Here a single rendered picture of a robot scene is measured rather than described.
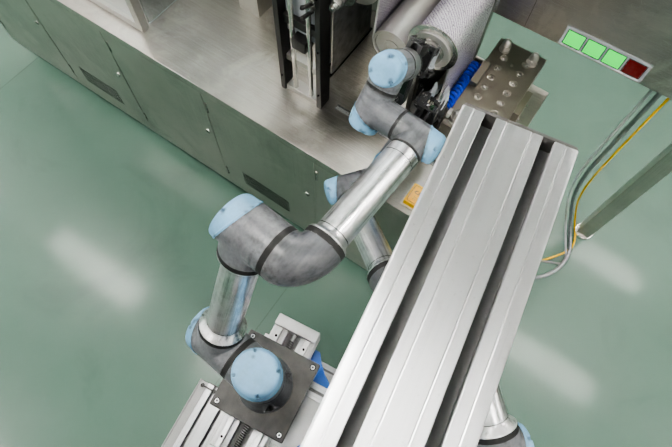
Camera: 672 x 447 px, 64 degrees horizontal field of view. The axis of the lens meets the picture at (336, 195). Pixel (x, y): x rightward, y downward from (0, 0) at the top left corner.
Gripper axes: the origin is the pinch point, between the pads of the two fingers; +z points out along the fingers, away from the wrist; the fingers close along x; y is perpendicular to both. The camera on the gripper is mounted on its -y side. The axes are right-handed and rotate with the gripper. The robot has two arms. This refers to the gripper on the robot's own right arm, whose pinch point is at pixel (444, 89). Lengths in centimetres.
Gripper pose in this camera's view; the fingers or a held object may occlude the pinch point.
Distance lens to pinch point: 162.3
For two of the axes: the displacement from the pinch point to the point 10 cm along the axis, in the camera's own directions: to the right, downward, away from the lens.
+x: -8.3, -5.2, 2.3
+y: 0.2, -4.3, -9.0
